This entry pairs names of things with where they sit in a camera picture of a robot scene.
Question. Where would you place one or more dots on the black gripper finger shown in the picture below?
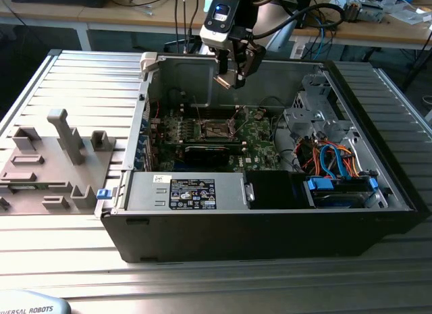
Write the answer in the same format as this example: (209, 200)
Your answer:
(251, 59)
(222, 62)

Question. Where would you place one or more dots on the silver green CPU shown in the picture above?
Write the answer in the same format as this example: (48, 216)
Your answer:
(224, 79)

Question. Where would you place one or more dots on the CPU socket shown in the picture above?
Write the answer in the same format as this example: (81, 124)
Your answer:
(216, 130)

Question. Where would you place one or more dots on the black plastic bay cover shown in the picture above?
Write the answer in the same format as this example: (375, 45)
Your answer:
(270, 189)

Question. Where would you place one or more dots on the coin cell battery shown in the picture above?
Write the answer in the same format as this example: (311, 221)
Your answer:
(258, 115)

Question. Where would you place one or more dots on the grey plastic case latch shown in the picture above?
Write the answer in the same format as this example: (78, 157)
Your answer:
(148, 62)

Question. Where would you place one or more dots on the metal drive cage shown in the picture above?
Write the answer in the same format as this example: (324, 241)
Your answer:
(303, 119)

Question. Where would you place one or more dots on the green motherboard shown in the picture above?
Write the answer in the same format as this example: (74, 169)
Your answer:
(260, 148)

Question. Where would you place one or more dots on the black graphics card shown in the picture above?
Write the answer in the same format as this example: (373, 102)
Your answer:
(209, 155)

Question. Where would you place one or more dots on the small finned heatsink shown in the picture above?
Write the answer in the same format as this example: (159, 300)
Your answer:
(349, 11)

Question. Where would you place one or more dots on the wooden desk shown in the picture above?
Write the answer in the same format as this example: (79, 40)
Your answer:
(118, 18)
(371, 33)

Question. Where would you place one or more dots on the hard disk in blue carrier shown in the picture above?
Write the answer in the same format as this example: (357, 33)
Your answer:
(319, 186)

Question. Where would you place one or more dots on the grey power supply unit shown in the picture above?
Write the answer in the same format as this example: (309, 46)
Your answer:
(145, 192)

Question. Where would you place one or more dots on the black PC case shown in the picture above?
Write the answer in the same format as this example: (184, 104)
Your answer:
(236, 236)

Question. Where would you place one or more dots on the blue plastic case latch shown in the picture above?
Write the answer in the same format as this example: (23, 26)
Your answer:
(104, 194)

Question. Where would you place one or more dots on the grey parts rack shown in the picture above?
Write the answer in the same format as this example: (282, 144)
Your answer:
(44, 148)

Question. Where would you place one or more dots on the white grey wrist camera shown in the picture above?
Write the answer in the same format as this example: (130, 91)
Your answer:
(216, 35)

